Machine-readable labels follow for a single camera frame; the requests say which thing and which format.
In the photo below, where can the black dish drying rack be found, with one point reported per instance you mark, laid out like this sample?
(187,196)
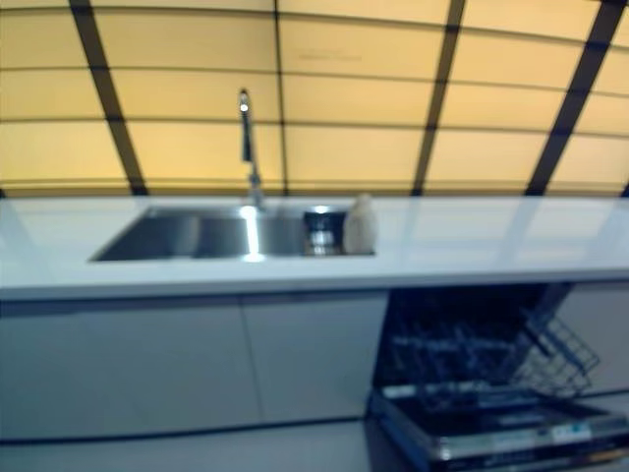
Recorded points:
(319,236)

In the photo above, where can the chrome kitchen faucet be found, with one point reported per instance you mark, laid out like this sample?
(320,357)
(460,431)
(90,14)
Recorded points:
(251,147)

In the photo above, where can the stainless steel sink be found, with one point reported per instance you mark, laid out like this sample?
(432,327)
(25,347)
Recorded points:
(196,236)

